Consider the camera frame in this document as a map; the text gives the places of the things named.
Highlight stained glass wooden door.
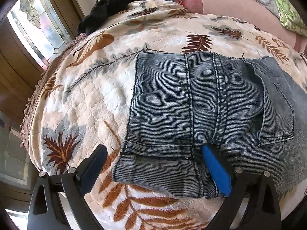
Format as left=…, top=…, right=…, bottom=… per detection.
left=1, top=0, right=83, bottom=213

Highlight black garment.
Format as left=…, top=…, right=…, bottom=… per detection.
left=76, top=0, right=134, bottom=36

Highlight green patterned folded blanket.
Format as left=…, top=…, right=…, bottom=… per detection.
left=275, top=0, right=307, bottom=37

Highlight leaf-patterned beige blanket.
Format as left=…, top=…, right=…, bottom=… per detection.
left=21, top=0, right=306, bottom=229

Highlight blue denim jeans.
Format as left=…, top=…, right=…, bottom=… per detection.
left=112, top=52, right=306, bottom=199

